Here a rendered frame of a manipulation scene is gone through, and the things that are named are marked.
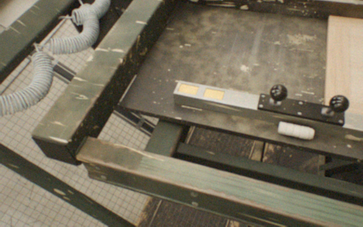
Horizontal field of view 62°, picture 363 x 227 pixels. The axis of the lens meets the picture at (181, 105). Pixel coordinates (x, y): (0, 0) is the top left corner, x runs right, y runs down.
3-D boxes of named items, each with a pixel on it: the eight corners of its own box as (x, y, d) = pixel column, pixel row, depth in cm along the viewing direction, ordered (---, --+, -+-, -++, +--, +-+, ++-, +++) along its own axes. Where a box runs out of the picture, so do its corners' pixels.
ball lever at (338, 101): (333, 122, 72) (350, 113, 60) (316, 119, 73) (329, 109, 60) (335, 107, 73) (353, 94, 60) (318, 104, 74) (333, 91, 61)
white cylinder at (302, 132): (276, 135, 75) (310, 142, 73) (279, 128, 73) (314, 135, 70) (278, 126, 77) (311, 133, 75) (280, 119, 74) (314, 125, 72)
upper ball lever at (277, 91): (281, 112, 75) (287, 101, 63) (265, 109, 76) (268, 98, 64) (283, 98, 76) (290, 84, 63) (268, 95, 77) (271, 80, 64)
